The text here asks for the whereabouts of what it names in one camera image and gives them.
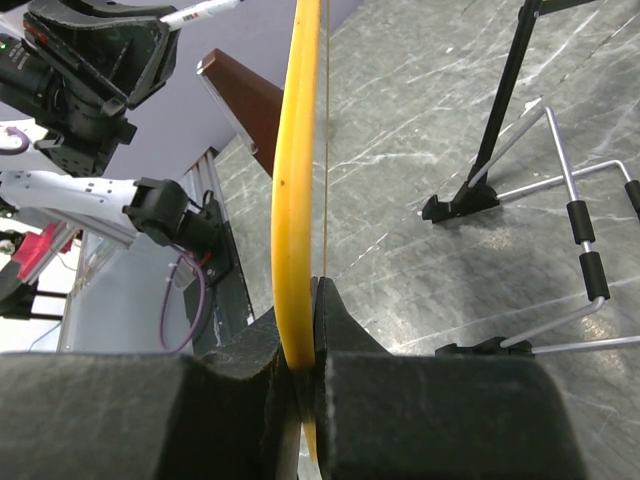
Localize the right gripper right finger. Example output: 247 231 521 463
313 277 588 479

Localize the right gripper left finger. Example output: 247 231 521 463
1 313 290 479

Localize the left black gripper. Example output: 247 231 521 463
22 0 179 136

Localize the white marker pen body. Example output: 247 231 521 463
160 0 243 31

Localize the orange framed whiteboard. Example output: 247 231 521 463
271 1 331 461

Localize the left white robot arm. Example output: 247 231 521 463
1 1 237 177

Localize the brown eraser holder block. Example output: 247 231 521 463
196 48 283 177

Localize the red clamp piece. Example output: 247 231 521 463
11 222 79 284

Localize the black music stand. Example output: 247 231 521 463
467 0 640 189

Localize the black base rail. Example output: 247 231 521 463
182 147 256 356

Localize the left aluminium frame rail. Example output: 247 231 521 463
28 233 124 351

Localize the wire whiteboard easel stand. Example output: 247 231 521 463
418 106 639 358

